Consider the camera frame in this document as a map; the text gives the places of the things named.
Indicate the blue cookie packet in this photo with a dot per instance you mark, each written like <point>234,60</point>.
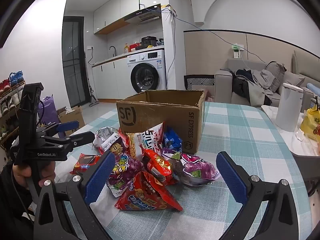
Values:
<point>172,140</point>

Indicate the dark purple yellow snack packet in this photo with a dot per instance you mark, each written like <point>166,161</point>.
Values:
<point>116,150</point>

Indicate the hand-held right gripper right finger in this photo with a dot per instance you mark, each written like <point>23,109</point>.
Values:
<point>231,177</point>

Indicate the grey sofa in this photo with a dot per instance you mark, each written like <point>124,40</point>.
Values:
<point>222,85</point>

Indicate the grey pillow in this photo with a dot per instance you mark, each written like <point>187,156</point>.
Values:
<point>277,72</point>

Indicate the red cookie packet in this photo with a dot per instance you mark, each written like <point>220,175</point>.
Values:
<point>85,163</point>

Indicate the blue white sneaker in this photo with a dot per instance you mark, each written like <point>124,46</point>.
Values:
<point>19,77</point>
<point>13,78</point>

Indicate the black rice cooker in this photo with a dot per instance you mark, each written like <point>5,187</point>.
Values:
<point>148,42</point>

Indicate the kitchen faucet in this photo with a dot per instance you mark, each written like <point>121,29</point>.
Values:
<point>114,49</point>

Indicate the purple plastic bag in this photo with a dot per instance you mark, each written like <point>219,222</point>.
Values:
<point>50,110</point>

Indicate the cardboard box with black logo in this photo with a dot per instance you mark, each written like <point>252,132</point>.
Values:
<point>150,115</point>

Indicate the black jacket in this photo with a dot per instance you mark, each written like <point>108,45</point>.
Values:
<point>240,85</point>

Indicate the white washing machine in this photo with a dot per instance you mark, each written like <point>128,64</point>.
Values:
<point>147,77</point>

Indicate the black white patterned basket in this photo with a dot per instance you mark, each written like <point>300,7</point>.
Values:
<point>200,81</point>

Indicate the wooden shoe rack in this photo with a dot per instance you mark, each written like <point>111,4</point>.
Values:
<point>7,120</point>

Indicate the red shoe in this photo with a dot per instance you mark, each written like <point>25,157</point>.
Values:
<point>4,85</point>

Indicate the white cylindrical bin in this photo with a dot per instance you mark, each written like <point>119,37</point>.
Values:
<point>288,107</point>

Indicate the purple candy packet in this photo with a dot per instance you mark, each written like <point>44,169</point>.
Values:
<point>125,168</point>

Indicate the purple chip packet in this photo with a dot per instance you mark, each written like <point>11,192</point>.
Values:
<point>197,170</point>

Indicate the person's left hand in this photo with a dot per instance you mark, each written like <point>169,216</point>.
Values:
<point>47,172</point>

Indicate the grey hooded jacket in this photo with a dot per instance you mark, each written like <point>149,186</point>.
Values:
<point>260,82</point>

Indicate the yellow plastic bag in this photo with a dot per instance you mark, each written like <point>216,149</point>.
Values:
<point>311,125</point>

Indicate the white red noodle snack packet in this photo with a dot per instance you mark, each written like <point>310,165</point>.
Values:
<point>147,140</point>

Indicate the black glass door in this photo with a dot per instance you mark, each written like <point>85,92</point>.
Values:
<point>75,62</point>

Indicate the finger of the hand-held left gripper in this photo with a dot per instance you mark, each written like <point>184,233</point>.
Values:
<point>80,138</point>
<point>68,125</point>

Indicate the range hood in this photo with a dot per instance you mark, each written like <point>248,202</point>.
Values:
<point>145,17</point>

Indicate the red box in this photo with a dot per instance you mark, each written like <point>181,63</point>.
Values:
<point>135,47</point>

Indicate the white base cabinets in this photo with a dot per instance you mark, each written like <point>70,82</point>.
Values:
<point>110,80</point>

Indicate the yellow bottle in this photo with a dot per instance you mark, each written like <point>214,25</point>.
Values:
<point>126,48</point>

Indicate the silver white snack packet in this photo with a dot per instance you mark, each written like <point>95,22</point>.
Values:
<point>105,136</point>

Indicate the white router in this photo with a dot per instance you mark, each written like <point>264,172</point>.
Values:
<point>172,10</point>

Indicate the white wall cabinets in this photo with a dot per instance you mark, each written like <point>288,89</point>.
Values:
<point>112,10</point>

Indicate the light blue rolled blanket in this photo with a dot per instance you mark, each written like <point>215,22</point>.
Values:
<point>313,87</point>

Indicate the small plain cardboard box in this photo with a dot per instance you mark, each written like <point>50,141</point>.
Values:
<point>72,118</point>

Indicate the red triangular snack packet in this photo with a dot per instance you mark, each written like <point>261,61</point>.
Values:
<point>147,195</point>

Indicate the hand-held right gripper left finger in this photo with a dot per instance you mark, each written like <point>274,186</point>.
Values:
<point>100,177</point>

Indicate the white floor mop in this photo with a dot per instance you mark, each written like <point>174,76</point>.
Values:
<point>93,100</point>

